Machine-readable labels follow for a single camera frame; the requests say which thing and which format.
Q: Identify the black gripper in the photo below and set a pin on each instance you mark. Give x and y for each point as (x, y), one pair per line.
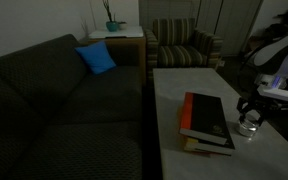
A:
(259, 105)

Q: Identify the silver metal tin with lid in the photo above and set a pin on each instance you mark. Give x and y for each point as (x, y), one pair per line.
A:
(248, 126)

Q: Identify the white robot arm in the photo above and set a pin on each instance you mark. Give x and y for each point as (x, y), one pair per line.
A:
(271, 61)

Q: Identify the grey coffee table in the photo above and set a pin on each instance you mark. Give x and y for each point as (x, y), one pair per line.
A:
(263, 156)

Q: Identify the top black book orange spine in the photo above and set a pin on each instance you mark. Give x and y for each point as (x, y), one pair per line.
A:
(195, 101)

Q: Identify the bottom orange book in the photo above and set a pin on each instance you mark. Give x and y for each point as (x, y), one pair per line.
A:
(192, 150)

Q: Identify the middle black book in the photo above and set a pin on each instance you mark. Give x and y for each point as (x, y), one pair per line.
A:
(207, 131)

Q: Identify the striped armchair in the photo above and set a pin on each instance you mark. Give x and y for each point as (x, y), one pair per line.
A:
(177, 43)

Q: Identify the wooden side table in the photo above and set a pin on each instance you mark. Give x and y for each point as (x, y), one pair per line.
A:
(126, 51)

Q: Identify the white board on side table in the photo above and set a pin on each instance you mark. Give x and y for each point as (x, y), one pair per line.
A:
(129, 32)

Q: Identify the small white plant pot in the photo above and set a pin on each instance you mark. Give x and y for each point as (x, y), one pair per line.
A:
(122, 25)

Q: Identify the teal plant pot with plant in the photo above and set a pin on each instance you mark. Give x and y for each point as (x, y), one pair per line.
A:
(111, 24)

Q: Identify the blue throw pillow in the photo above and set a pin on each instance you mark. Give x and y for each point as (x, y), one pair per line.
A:
(97, 57)

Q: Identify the dark grey fabric sofa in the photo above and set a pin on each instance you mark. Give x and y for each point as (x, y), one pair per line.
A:
(60, 121)

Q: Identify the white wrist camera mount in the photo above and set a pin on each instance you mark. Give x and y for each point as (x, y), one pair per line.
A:
(272, 87)

